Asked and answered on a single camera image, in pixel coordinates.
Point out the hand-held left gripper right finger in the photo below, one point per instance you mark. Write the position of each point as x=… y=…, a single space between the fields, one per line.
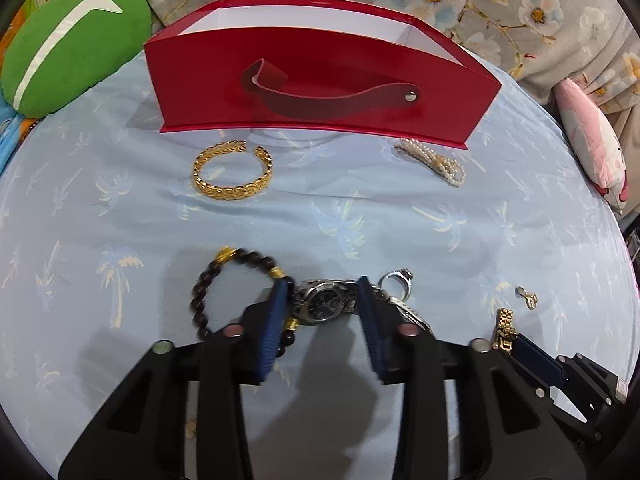
x=374 y=332

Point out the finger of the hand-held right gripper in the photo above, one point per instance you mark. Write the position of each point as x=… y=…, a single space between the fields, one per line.
x=540 y=362

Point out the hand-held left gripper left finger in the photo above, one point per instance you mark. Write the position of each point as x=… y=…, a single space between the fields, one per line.
x=272 y=332

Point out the silver watch with dark dial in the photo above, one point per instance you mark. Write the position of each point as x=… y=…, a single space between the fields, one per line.
x=322 y=302

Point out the silver watch with light dial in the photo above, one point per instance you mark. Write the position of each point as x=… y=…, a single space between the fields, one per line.
x=412 y=316

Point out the light blue palm print sheet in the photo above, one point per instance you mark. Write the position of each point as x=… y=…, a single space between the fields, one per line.
x=350 y=230

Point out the gold braided bangle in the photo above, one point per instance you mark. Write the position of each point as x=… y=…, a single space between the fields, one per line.
x=226 y=193

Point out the pink cartoon pillow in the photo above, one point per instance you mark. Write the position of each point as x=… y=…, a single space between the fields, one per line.
x=595 y=135

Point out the colourful cartoon blanket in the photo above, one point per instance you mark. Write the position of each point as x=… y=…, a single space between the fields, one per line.
x=20 y=125

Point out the green pillow with white stripe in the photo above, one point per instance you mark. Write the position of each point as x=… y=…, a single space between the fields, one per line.
x=75 y=50

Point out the grey floral blanket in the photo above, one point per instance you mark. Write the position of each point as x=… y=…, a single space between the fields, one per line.
x=500 y=10

